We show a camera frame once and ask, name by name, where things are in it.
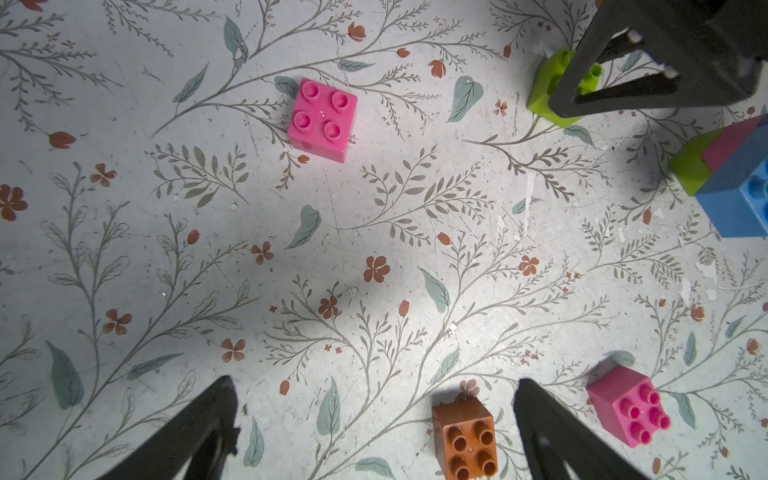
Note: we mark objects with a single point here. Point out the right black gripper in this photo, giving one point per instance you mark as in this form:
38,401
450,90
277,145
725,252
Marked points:
711,53

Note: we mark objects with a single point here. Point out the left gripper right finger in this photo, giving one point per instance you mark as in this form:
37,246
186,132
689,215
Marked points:
556,444

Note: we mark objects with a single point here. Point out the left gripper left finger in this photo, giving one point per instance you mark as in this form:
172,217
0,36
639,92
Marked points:
200,438

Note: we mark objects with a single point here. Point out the green lego brick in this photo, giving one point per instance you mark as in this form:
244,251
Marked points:
547,79
688,164

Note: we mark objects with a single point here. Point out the pink lego brick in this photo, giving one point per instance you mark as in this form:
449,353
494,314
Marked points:
728,141
628,406
322,120

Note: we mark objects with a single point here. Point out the light blue long lego brick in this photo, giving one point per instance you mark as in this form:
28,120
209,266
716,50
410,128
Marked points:
735,197

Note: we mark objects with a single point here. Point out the orange lego brick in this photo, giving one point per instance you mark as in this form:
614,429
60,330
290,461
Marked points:
465,440

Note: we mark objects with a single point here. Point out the floral table mat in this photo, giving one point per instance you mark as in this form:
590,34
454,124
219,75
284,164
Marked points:
159,230

